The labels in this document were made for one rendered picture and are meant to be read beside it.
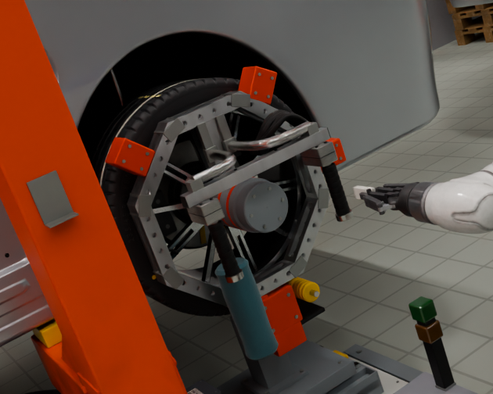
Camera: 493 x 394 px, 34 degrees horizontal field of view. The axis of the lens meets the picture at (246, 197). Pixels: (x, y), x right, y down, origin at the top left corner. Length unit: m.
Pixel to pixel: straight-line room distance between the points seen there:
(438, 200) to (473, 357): 1.19
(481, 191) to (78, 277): 0.80
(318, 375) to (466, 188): 1.01
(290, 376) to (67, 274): 1.08
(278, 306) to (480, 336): 0.91
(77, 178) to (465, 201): 0.75
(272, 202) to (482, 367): 1.03
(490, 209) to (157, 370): 0.74
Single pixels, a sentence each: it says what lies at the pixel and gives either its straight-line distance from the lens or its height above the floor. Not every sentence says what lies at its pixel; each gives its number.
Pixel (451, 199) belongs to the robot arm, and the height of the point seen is 0.87.
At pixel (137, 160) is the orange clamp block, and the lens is 1.99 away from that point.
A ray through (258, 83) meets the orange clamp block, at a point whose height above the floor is 1.12.
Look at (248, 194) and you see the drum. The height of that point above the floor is 0.90.
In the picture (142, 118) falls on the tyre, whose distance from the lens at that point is 2.09.
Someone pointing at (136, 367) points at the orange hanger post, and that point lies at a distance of 1.67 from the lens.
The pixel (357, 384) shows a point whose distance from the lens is 2.48.
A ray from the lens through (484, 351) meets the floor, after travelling 2.80.
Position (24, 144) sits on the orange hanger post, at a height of 1.25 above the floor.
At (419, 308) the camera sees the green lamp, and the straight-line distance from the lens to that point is 1.71.
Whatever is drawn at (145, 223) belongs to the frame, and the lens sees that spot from 2.01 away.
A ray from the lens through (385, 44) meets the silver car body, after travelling 2.57.
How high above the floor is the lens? 1.43
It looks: 16 degrees down
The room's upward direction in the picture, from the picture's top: 20 degrees counter-clockwise
